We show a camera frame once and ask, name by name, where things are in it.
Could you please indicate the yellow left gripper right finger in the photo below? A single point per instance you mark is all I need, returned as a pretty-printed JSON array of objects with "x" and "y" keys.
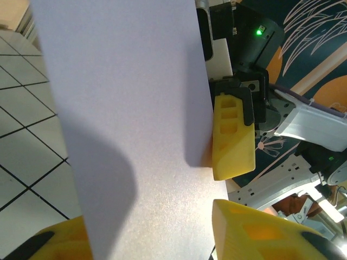
[{"x": 257, "y": 238}]

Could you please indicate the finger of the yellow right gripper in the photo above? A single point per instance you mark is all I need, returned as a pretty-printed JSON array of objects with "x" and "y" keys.
[{"x": 233, "y": 151}]

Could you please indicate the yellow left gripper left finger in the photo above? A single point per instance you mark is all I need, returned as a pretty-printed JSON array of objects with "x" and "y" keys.
[{"x": 54, "y": 241}]

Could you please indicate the purple paper sheet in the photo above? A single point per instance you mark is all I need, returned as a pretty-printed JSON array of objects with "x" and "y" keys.
[{"x": 122, "y": 81}]

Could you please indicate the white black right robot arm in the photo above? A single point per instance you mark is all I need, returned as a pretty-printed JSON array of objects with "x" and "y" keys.
[{"x": 311, "y": 124}]

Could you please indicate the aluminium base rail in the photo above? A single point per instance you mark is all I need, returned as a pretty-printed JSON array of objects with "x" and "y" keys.
[{"x": 271, "y": 184}]

